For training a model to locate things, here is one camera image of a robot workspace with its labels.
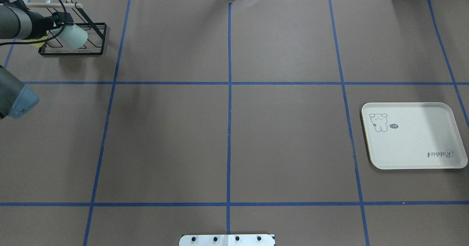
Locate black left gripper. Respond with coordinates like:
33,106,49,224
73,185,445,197
45,12,75,31

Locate light green plastic cup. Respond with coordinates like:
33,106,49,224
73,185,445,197
51,24,88,49

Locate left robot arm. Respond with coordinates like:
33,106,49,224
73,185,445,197
0,0,74,119

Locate yellow plastic cup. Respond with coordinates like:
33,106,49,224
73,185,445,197
27,36,48,48

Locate white rabbit print tray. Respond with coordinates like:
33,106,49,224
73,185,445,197
361,102,468,170

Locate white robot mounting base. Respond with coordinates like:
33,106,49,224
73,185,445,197
179,234,276,246

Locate black wire cup rack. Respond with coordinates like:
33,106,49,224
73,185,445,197
26,0,107,56

